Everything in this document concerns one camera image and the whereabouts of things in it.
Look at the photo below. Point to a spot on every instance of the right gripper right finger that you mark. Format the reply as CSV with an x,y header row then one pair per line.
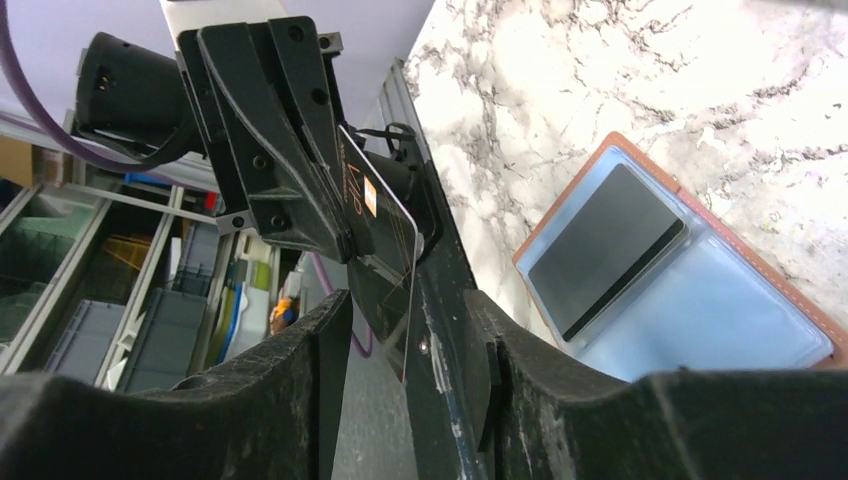
x,y
552,417

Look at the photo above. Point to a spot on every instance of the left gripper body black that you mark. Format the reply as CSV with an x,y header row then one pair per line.
x,y
236,214

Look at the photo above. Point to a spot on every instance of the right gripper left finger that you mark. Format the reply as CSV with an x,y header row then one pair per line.
x,y
272,412

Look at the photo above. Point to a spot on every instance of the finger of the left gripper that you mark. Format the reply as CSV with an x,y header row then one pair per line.
x,y
304,135
274,100

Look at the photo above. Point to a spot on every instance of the black VIP card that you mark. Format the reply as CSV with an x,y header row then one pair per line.
x,y
385,235

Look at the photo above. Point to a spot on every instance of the brown leather card holder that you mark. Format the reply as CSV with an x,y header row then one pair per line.
x,y
710,302

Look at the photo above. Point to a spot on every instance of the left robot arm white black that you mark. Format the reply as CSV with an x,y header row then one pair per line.
x,y
133,101

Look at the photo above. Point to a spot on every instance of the black magnetic stripe card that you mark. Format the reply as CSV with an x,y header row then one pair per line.
x,y
593,248

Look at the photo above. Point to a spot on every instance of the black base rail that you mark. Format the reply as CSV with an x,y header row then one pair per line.
x,y
451,381

